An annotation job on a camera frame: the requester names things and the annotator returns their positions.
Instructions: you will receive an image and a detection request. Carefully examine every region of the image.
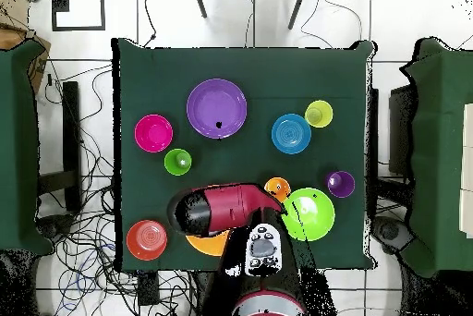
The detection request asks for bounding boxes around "orange cup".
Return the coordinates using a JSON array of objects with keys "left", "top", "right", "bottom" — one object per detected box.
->
[{"left": 263, "top": 176, "right": 292, "bottom": 203}]

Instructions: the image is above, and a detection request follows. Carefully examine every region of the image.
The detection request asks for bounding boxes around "blue bowl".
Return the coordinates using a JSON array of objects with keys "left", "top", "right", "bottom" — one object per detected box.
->
[{"left": 271, "top": 113, "right": 312, "bottom": 155}]

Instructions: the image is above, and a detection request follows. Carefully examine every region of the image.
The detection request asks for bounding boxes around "black cable with plug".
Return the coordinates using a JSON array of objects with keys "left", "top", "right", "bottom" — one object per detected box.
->
[{"left": 136, "top": 0, "right": 158, "bottom": 48}]

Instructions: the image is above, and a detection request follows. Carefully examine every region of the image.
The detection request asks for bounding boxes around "tangle of black cables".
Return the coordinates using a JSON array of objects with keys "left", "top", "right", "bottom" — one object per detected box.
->
[{"left": 36, "top": 60, "right": 197, "bottom": 316}]

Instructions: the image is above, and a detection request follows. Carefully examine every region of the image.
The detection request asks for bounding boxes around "thin black cable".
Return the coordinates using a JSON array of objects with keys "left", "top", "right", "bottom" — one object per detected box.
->
[{"left": 299, "top": 0, "right": 364, "bottom": 50}]

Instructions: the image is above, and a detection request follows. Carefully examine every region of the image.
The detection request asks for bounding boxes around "green cup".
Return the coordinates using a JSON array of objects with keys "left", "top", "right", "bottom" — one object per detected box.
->
[{"left": 163, "top": 148, "right": 193, "bottom": 176}]

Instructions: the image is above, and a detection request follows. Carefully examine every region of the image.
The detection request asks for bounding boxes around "cardboard box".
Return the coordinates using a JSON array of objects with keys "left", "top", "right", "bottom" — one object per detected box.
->
[{"left": 0, "top": 0, "right": 52, "bottom": 95}]

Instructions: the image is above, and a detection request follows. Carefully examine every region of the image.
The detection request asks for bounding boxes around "yellow cup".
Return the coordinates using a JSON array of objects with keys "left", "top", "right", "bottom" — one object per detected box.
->
[{"left": 304, "top": 99, "right": 334, "bottom": 129}]

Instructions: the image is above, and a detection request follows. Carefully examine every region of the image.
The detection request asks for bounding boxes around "black rectangular frame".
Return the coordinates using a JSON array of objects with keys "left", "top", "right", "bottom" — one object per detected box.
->
[{"left": 50, "top": 0, "right": 107, "bottom": 32}]

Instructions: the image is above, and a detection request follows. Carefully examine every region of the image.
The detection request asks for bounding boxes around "black camera tripod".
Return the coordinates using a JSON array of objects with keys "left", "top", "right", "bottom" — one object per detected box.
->
[{"left": 191, "top": 0, "right": 310, "bottom": 31}]

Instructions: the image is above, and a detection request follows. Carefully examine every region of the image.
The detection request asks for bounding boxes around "green bowl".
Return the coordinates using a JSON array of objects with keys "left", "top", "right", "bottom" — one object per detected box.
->
[{"left": 280, "top": 187, "right": 336, "bottom": 242}]

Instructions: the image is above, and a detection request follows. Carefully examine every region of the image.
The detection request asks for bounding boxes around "red-orange bowl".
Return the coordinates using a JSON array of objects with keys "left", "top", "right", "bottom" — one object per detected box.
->
[{"left": 126, "top": 219, "right": 169, "bottom": 262}]

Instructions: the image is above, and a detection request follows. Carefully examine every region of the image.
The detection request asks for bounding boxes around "black power strip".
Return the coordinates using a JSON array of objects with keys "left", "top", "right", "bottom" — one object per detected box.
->
[{"left": 137, "top": 270, "right": 161, "bottom": 307}]

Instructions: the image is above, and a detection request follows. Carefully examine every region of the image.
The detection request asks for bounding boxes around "pink bowl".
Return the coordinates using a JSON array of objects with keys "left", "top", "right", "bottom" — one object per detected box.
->
[{"left": 133, "top": 113, "right": 175, "bottom": 154}]

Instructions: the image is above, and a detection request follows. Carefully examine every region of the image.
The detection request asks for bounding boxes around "large yellow-orange bowl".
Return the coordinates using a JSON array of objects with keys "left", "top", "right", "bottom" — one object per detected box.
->
[{"left": 185, "top": 229, "right": 232, "bottom": 257}]

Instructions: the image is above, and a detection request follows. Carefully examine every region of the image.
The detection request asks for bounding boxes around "dark green tablecloth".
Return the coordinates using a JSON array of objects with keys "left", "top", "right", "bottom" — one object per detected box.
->
[{"left": 111, "top": 37, "right": 378, "bottom": 272}]

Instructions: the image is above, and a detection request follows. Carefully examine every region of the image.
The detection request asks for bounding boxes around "black floor beam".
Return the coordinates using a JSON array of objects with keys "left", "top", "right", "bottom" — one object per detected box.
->
[{"left": 37, "top": 80, "right": 83, "bottom": 213}]

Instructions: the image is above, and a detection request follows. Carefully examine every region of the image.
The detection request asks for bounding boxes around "green side table cloth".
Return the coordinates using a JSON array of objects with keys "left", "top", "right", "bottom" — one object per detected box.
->
[
  {"left": 0, "top": 40, "right": 55, "bottom": 256},
  {"left": 400, "top": 37, "right": 473, "bottom": 278}
]

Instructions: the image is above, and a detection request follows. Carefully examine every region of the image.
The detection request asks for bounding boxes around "black box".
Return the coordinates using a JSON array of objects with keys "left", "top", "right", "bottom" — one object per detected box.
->
[{"left": 387, "top": 84, "right": 416, "bottom": 177}]

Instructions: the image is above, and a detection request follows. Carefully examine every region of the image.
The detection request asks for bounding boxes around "purple cup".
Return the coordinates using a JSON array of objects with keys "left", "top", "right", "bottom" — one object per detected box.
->
[{"left": 325, "top": 170, "right": 357, "bottom": 200}]

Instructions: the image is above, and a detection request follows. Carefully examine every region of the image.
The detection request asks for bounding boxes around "purple bowl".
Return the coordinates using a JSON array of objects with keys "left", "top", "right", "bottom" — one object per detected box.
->
[{"left": 185, "top": 78, "right": 249, "bottom": 140}]

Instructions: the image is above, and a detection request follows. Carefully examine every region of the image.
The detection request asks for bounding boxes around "dark grey stand base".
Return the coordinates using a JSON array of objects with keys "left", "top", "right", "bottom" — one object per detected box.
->
[
  {"left": 36, "top": 213, "right": 77, "bottom": 237},
  {"left": 370, "top": 215, "right": 415, "bottom": 256}
]

